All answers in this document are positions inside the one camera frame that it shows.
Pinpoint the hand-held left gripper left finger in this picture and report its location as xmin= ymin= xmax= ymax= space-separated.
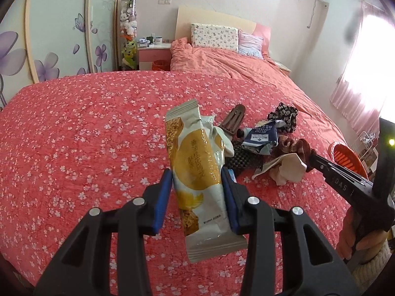
xmin=34 ymin=169 xmax=173 ymax=296

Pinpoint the pink curtain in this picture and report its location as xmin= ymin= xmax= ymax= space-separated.
xmin=330 ymin=1 xmax=392 ymax=136

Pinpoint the orange plastic basket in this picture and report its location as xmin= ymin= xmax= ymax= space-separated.
xmin=332 ymin=143 xmax=368 ymax=178
xmin=327 ymin=142 xmax=369 ymax=179

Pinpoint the brown hair clip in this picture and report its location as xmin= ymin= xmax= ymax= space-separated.
xmin=217 ymin=105 xmax=246 ymax=136

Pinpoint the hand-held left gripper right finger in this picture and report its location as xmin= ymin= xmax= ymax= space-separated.
xmin=220 ymin=166 xmax=360 ymax=296

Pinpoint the clear tube of plush toys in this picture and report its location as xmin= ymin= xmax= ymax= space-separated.
xmin=118 ymin=0 xmax=139 ymax=71

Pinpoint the red floral bedspread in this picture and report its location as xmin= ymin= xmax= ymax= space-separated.
xmin=0 ymin=69 xmax=371 ymax=296

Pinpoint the pink duvet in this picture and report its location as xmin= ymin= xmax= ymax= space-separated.
xmin=170 ymin=37 xmax=309 ymax=105

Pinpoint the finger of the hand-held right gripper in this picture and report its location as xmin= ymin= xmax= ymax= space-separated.
xmin=307 ymin=149 xmax=337 ymax=178

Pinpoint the pink striped pillow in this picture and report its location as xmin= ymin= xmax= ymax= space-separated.
xmin=238 ymin=30 xmax=265 ymax=59

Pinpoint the dark floral scrunchie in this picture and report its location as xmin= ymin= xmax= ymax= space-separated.
xmin=267 ymin=102 xmax=299 ymax=134

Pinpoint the pink white nightstand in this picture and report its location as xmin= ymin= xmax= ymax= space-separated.
xmin=137 ymin=42 xmax=173 ymax=71

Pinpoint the yellow white snack packet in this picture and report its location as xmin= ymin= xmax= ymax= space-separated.
xmin=165 ymin=99 xmax=247 ymax=264

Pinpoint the beige pink headboard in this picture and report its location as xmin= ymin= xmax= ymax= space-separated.
xmin=175 ymin=5 xmax=272 ymax=42

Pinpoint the person's right forearm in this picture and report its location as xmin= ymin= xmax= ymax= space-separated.
xmin=352 ymin=240 xmax=395 ymax=287

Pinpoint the flower print wardrobe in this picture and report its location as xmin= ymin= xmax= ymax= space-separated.
xmin=0 ymin=0 xmax=122 ymax=111

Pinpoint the white wire rack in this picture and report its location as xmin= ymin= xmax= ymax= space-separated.
xmin=355 ymin=131 xmax=378 ymax=173

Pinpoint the brown striped scrunchie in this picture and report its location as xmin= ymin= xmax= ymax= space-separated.
xmin=272 ymin=136 xmax=315 ymax=173

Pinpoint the black foam piece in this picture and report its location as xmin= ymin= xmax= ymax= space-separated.
xmin=225 ymin=142 xmax=266 ymax=173

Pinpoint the person's right hand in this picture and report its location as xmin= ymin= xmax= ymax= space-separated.
xmin=336 ymin=206 xmax=388 ymax=261

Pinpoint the blue white snack packet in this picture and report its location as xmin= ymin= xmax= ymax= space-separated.
xmin=242 ymin=120 xmax=286 ymax=155

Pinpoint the crumpled beige tissue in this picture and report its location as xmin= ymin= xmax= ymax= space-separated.
xmin=251 ymin=153 xmax=309 ymax=186

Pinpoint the floral print pillow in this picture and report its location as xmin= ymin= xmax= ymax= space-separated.
xmin=190 ymin=23 xmax=239 ymax=53

